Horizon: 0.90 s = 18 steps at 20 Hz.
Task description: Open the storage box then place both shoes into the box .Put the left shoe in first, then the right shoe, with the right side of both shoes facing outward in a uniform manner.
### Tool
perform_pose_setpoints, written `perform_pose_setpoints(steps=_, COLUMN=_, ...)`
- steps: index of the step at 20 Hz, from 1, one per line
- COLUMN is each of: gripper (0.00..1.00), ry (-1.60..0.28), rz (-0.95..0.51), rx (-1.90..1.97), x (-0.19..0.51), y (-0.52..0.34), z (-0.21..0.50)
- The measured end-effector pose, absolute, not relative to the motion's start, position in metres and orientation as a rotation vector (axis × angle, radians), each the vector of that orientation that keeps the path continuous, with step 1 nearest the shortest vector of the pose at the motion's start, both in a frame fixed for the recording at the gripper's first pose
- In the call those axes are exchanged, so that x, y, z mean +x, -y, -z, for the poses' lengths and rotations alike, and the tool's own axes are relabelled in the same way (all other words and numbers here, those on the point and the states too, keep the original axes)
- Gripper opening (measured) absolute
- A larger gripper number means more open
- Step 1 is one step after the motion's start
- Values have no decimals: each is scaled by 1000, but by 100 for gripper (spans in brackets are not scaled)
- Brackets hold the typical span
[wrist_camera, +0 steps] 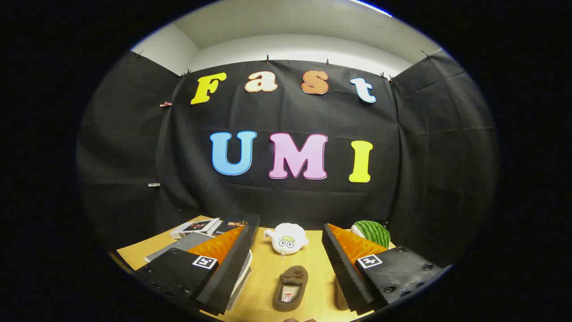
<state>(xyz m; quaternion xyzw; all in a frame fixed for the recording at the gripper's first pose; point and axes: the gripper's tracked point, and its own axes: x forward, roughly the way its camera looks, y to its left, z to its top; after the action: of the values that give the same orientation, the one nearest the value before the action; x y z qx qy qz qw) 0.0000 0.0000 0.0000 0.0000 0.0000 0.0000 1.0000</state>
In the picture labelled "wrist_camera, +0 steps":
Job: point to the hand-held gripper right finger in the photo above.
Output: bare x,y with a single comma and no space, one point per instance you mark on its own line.
342,268

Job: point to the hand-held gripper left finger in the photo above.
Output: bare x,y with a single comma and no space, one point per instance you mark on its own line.
232,268

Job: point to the brown fuzzy shoe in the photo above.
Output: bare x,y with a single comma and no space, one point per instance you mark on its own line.
292,277
342,299

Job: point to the grey and cream storage box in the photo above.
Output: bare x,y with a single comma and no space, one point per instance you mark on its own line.
178,246

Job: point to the watermelon slice plush toy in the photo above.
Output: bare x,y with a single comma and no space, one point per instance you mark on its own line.
373,232

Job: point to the dark hardcover book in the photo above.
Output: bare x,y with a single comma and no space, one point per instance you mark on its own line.
250,219

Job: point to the white portrait cover book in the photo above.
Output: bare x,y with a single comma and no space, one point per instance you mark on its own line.
196,226

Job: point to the white plush toy with face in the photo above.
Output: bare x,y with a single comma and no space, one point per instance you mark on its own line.
288,239

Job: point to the black backdrop cloth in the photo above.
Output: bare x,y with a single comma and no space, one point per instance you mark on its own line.
178,156

